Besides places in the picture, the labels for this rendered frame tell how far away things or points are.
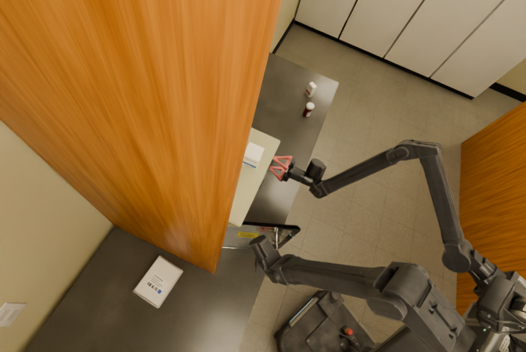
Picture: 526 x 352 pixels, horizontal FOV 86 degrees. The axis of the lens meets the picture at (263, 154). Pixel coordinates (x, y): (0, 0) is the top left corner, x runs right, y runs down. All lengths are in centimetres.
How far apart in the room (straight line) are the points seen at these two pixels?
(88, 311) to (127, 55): 124
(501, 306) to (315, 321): 149
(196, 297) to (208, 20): 123
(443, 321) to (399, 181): 252
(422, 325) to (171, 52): 56
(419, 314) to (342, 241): 201
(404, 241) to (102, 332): 233
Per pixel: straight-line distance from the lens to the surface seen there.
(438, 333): 62
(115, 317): 139
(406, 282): 60
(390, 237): 281
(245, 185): 84
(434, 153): 102
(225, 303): 134
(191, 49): 21
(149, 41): 23
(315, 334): 214
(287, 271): 83
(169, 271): 132
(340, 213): 264
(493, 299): 81
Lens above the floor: 228
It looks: 59 degrees down
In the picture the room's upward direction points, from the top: 20 degrees clockwise
